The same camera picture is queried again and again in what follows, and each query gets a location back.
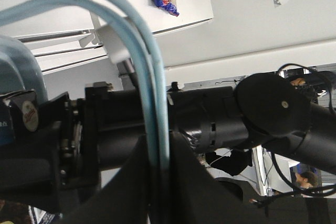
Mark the light blue plastic basket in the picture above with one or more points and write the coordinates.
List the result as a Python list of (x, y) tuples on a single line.
[(145, 57)]

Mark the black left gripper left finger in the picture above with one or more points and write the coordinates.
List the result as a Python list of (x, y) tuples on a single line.
[(126, 198)]

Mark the dark blue chocolate cookie box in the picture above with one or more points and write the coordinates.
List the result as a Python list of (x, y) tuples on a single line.
[(30, 135)]

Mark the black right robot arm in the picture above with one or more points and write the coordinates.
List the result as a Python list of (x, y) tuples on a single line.
[(263, 109)]

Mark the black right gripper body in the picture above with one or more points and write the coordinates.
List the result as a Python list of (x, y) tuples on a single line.
[(98, 133)]

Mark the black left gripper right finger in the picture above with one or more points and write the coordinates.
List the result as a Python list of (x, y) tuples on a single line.
[(195, 195)]

